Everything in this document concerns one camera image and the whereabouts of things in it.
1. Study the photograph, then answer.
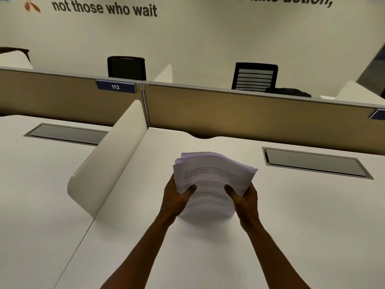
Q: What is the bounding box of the person's left hand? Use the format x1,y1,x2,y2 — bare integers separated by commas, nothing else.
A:
159,173,198,219

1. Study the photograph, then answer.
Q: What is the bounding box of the person's right hand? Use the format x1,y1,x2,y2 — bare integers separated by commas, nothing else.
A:
224,182,260,232

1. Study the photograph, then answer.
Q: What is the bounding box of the pile of printed white papers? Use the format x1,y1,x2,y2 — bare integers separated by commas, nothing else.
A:
173,152,259,220

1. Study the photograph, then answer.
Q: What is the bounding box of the person's left forearm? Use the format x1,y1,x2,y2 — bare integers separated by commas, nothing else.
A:
101,208,178,289

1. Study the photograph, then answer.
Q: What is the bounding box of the person's right forearm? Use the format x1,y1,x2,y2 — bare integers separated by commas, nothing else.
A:
240,218,312,289

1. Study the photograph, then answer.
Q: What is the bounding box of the white desk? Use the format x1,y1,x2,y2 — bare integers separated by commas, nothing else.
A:
0,114,113,289
54,126,385,289

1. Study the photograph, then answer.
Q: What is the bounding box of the white curved divider panel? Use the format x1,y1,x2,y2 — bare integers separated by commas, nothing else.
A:
0,51,34,69
334,80,385,106
152,64,173,84
67,100,148,220

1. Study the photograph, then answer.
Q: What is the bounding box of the beige partition screen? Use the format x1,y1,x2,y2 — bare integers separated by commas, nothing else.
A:
141,82,385,155
0,66,151,127

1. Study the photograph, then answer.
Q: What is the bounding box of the black bag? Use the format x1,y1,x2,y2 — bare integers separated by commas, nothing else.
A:
264,87,312,98

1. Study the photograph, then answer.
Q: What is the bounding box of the black solid-back office chair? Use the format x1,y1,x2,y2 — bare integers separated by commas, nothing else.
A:
107,56,147,81

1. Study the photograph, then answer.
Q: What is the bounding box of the black striped mesh office chair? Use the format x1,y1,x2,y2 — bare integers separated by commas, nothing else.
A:
231,62,279,92

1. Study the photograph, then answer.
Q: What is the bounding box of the dark blue door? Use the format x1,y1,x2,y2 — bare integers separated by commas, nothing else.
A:
355,42,385,98

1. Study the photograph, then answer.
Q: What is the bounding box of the grey cable tray lid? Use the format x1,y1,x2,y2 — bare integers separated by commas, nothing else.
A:
23,123,109,147
261,147,374,180

